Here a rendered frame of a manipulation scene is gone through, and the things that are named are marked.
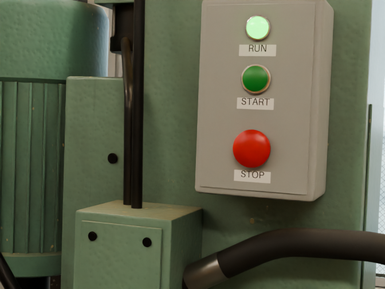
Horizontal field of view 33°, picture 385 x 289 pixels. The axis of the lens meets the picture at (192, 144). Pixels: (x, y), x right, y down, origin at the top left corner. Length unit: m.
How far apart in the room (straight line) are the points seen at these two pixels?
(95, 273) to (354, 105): 0.26
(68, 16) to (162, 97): 0.18
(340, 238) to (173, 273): 0.14
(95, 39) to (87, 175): 0.16
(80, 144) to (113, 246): 0.18
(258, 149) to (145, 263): 0.13
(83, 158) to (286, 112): 0.26
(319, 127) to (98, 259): 0.21
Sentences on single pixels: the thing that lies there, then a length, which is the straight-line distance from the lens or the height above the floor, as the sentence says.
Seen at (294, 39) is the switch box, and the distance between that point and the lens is 0.52.
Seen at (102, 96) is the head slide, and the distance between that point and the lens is 0.69.
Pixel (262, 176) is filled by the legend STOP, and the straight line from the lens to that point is 0.52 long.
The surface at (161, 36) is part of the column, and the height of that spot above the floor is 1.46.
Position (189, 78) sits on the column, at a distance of 0.61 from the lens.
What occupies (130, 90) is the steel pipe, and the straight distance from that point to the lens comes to 0.61.
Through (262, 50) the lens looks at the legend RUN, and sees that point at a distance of 0.52.
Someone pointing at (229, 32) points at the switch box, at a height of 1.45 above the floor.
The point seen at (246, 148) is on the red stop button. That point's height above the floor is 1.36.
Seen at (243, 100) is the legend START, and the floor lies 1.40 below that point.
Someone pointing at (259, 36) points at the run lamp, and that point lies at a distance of 0.52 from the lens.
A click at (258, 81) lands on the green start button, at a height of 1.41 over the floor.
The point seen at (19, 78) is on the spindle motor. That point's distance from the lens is 0.73.
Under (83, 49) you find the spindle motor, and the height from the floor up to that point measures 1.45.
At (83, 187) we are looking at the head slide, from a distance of 0.70.
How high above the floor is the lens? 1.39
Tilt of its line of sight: 3 degrees down
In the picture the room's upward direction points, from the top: 2 degrees clockwise
